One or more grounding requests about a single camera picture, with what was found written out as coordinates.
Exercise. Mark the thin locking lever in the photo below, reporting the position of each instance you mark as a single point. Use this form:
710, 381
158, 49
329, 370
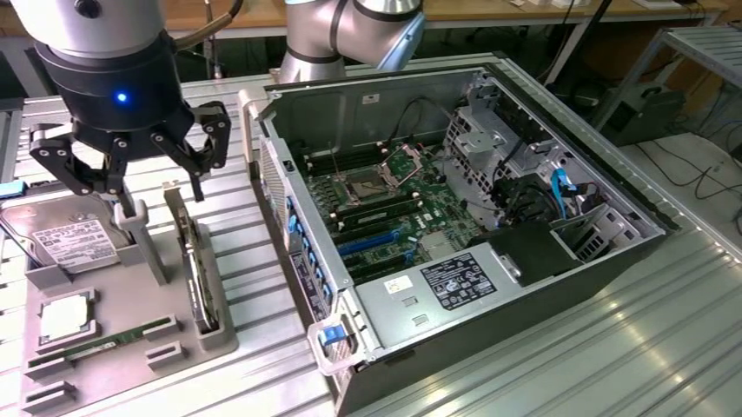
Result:
338, 160

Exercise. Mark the silver chipset heat sink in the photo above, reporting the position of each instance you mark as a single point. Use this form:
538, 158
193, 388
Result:
438, 243

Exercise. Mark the grey metal shelf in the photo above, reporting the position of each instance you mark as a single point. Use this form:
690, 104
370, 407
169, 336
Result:
713, 43

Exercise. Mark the black case lock knob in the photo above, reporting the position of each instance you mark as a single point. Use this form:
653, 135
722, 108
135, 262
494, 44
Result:
285, 166

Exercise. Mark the installed black RAM stick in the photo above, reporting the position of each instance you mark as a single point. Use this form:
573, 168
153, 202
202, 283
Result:
377, 217

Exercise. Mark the graphics card with metal bracket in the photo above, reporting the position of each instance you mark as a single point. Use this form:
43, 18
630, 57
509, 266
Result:
197, 269

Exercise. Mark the grey power supply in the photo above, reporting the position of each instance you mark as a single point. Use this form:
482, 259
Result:
406, 313

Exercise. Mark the metal socket cover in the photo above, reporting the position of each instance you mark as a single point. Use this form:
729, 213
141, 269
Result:
406, 152

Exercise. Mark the green loose RAM stick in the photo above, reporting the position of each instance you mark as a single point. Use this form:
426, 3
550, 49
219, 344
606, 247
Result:
117, 339

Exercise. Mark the wooden desk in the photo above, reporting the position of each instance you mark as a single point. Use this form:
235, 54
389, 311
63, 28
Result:
493, 8

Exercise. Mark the metal disk bay cage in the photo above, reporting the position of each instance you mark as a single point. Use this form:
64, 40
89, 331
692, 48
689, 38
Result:
476, 143

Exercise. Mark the blue case latch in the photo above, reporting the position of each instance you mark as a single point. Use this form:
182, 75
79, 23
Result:
330, 335

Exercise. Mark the green motherboard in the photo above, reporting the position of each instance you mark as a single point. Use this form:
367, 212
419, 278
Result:
429, 204

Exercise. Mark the silver hard disk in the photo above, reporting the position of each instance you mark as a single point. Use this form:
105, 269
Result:
75, 243

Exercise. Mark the grey parts rack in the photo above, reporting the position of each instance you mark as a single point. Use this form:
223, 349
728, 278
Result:
127, 304

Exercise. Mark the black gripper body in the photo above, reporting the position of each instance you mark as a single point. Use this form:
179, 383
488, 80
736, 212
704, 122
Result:
122, 87

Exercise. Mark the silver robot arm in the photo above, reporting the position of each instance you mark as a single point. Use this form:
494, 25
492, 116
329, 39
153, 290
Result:
87, 26

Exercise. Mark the black box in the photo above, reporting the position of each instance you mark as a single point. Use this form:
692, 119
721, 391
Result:
649, 117

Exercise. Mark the black PC case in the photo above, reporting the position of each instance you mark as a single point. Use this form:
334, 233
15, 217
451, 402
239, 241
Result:
522, 347

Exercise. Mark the blue expansion slot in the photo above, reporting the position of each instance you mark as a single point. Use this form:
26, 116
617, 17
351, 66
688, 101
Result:
371, 243

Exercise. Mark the CPU socket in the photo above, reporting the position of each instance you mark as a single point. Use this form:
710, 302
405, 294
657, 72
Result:
365, 189

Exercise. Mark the silver CPU chip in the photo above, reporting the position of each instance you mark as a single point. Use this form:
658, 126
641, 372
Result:
64, 319

